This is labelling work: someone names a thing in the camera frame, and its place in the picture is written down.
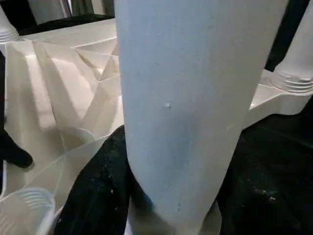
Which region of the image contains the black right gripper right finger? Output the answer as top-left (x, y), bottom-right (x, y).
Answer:
top-left (214, 143), bottom-right (304, 235)

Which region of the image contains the black work mat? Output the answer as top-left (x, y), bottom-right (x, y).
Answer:
top-left (18, 13), bottom-right (313, 235)

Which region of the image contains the grey curtain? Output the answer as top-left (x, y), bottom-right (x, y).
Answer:
top-left (26, 0), bottom-right (115, 25)

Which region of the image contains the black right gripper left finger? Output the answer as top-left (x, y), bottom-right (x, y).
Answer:
top-left (52, 123), bottom-right (134, 235)

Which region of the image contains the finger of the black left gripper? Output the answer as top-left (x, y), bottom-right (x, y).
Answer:
top-left (0, 52), bottom-right (34, 169)

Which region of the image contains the white plastic table top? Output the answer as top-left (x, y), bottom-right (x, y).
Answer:
top-left (0, 18), bottom-right (313, 235)

